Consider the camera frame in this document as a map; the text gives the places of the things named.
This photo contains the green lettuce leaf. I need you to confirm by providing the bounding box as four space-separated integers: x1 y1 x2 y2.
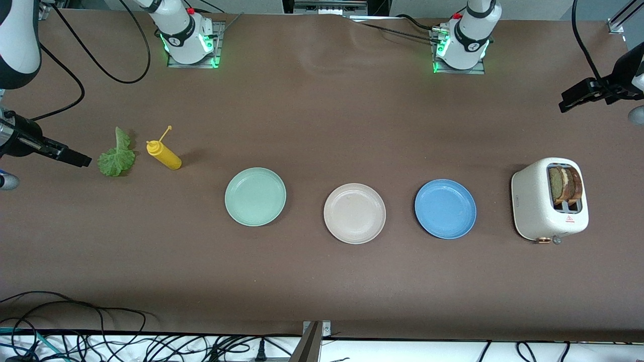
97 126 136 177

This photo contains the light brown bread slice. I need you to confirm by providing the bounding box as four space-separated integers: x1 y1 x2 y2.
548 166 565 206

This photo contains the blue plate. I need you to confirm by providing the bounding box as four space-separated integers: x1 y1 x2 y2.
414 179 477 240

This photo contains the mint green plate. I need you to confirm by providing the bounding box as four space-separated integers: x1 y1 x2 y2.
224 167 287 227

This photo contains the beige plate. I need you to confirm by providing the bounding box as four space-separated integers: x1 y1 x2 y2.
323 183 387 245

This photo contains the dark crust bread slice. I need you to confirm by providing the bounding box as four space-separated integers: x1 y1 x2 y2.
561 166 584 203

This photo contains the yellow squeeze bottle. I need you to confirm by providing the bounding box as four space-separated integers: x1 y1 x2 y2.
146 125 183 171

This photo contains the white toaster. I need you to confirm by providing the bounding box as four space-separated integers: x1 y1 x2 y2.
511 157 590 246

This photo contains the brown table cover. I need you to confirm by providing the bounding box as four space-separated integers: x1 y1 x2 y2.
0 9 644 343

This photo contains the aluminium frame profile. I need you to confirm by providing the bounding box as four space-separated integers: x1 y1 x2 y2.
607 0 644 35

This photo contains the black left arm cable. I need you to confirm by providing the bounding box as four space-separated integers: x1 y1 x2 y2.
572 0 612 94

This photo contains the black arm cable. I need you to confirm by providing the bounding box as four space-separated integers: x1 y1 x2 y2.
30 0 152 122
572 0 612 94

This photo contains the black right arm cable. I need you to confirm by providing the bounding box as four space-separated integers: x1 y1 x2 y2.
30 0 152 122

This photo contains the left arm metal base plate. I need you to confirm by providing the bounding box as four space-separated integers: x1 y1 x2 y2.
432 28 486 75

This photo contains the teal cable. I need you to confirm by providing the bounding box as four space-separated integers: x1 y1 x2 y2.
0 327 58 362

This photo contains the black base cable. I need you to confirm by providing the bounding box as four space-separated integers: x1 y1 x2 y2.
347 14 456 43

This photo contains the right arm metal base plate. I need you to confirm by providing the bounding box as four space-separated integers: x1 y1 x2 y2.
167 21 225 69

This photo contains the silver aluminium rail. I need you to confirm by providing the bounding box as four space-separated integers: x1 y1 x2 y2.
293 0 369 16

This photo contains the grey metal table bracket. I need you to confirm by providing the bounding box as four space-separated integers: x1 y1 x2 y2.
289 321 333 362

